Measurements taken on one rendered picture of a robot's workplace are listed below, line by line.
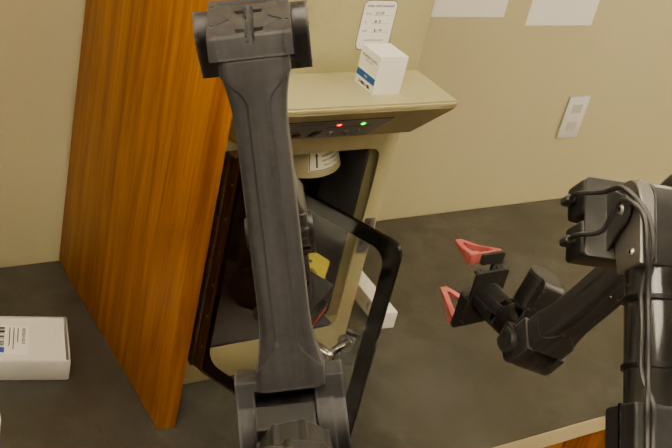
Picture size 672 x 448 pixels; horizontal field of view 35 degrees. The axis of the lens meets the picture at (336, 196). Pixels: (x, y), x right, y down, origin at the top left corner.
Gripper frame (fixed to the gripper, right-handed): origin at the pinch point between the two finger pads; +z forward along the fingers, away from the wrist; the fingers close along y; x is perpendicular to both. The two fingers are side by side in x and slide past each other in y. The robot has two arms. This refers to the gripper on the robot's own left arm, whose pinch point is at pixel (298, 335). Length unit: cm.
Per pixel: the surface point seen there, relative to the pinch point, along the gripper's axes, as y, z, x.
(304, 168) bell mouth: -23.7, -3.4, -17.4
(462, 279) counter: -58, 56, -7
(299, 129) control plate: -18.5, -19.4, -12.6
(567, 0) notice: -119, 27, -20
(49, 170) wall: -7, 12, -66
